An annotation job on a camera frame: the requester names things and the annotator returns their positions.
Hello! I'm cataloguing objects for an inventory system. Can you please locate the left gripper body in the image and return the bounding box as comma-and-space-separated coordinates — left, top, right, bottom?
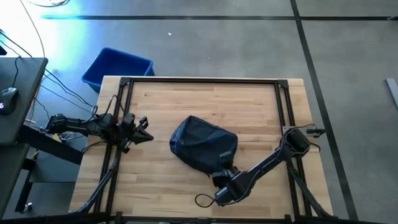
119, 112, 141, 154

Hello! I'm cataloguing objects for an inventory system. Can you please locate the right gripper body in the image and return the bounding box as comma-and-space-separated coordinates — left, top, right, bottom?
212, 166, 242, 189

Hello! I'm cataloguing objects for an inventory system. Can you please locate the navy blue backpack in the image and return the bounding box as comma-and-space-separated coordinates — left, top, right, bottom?
169, 115, 239, 175

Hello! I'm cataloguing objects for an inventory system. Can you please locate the blue plastic bin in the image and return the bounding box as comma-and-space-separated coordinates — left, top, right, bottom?
81, 47, 155, 93

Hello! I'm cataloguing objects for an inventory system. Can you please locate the black desk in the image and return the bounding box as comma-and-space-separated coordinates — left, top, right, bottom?
0, 57, 85, 224

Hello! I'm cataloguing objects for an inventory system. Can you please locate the black computer mouse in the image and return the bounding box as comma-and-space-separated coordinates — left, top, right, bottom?
0, 86, 19, 116

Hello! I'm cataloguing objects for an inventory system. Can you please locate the grey metal bar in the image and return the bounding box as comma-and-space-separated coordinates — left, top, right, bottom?
385, 77, 398, 110

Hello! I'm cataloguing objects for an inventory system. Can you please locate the right arm cable loop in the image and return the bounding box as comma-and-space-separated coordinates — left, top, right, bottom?
195, 193, 218, 208

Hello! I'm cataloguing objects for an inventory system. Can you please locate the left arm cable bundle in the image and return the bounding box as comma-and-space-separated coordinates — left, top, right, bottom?
58, 130, 105, 153

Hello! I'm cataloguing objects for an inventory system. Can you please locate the black floor cable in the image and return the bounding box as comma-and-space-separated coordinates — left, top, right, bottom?
0, 29, 96, 110

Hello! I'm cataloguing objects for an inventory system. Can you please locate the black clamp bracket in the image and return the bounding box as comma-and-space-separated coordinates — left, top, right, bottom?
306, 126, 326, 138

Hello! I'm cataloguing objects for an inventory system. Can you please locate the black mouse cable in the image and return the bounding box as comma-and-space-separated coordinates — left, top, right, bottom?
11, 55, 22, 90

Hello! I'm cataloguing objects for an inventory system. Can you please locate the white floor cable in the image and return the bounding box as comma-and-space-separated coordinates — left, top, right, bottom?
19, 0, 46, 58

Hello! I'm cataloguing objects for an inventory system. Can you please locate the coiled floor cable bundle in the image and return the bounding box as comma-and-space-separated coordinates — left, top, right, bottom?
27, 0, 71, 7

